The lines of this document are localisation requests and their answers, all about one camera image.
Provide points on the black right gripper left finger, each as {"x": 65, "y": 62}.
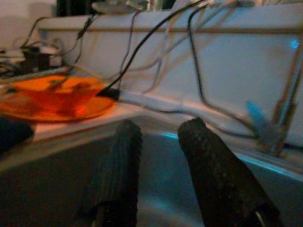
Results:
{"x": 118, "y": 177}

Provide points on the black power strip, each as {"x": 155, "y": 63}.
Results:
{"x": 35, "y": 59}

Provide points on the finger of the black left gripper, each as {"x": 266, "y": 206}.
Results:
{"x": 14, "y": 134}

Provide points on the chrome sink faucet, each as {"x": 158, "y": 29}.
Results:
{"x": 287, "y": 101}

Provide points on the orange plastic bowl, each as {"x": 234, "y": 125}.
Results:
{"x": 59, "y": 104}

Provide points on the stainless steel sink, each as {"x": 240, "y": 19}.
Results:
{"x": 165, "y": 194}

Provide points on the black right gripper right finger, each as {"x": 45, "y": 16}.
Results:
{"x": 225, "y": 184}

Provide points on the black electronic device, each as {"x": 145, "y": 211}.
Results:
{"x": 71, "y": 7}

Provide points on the shiny metal object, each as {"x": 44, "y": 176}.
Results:
{"x": 111, "y": 6}

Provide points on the small blue plastic piece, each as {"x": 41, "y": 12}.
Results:
{"x": 256, "y": 118}

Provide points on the orange plastic plate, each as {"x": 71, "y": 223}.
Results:
{"x": 99, "y": 106}

